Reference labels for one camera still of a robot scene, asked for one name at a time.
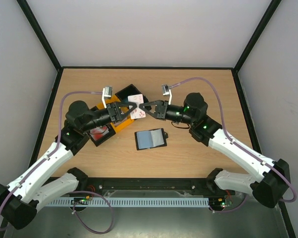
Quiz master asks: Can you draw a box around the red patterned card stack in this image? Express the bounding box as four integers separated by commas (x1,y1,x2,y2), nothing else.
89,126,110,141

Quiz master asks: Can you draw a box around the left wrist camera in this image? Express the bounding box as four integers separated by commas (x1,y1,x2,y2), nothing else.
102,86,113,108

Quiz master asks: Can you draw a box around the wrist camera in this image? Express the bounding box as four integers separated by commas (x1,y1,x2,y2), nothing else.
102,86,113,108
161,84,172,105

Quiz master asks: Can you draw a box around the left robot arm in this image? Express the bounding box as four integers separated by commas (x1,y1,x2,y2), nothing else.
0,101,137,230

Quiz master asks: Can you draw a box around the yellow card bin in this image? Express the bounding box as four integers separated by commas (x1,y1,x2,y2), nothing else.
96,96,135,133

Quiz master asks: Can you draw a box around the black bin with teal cards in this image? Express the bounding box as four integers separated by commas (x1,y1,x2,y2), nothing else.
115,84,149,103

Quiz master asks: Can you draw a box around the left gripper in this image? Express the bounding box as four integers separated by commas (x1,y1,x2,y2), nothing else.
81,102,137,133

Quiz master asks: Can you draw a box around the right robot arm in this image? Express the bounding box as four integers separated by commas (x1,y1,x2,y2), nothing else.
140,93,291,208

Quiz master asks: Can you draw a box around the black bin with red cards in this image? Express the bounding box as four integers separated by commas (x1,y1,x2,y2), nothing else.
87,124,116,147

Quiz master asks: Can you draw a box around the white slotted cable duct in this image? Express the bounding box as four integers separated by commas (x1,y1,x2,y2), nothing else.
47,197,209,208

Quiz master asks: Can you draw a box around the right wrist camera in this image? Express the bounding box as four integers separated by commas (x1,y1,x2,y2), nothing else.
161,84,172,105

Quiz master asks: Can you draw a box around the black leather card holder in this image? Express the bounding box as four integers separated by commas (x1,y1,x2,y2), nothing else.
135,128,168,151

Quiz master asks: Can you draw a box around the white credit card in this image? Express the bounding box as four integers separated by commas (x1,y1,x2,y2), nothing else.
128,94,146,119

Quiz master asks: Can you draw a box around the black aluminium frame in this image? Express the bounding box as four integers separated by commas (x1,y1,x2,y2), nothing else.
0,0,297,238

